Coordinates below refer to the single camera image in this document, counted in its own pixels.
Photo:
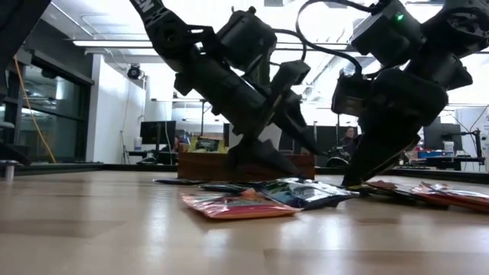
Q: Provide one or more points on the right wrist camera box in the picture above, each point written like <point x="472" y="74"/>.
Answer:
<point x="348" y="95"/>

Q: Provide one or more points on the person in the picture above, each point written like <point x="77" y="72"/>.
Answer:
<point x="348" y="141"/>
<point x="175" y="144"/>

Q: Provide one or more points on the black dome camera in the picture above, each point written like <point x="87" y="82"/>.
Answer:
<point x="134" y="72"/>

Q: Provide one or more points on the wooden organizer box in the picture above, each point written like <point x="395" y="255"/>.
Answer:
<point x="202" y="168"/>

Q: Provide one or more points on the blue blackcurrant tea packet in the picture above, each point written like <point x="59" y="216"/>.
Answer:
<point x="313" y="195"/>
<point x="223" y="188"/>

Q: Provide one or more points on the white cylindrical post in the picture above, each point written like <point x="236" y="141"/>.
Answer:
<point x="9" y="172"/>

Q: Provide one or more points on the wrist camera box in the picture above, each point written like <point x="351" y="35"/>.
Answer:
<point x="348" y="95"/>
<point x="296" y="71"/>

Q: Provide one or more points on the orange tea packet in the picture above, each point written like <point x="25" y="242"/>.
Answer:
<point x="454" y="198"/>
<point x="229" y="208"/>
<point x="393" y="187"/>

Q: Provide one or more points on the blue storage bin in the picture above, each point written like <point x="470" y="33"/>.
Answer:
<point x="429" y="154"/>

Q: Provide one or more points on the black computer monitor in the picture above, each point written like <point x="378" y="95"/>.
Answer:
<point x="439" y="137"/>
<point x="157" y="132"/>

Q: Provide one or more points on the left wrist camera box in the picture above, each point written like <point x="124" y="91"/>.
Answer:
<point x="296" y="71"/>

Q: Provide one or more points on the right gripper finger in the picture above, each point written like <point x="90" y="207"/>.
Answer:
<point x="374" y="156"/>
<point x="405" y="151"/>

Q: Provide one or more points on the long LED light bar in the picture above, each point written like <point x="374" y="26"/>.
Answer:
<point x="114" y="43"/>

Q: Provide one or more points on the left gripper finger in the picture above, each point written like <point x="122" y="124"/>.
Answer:
<point x="296" y="118"/>
<point x="260" y="160"/>

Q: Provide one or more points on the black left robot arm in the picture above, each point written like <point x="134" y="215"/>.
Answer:
<point x="168" y="30"/>

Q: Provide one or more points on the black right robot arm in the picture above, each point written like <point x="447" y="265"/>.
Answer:
<point x="439" y="30"/>

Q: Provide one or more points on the white cup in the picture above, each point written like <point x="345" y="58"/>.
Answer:
<point x="138" y="143"/>
<point x="449" y="146"/>

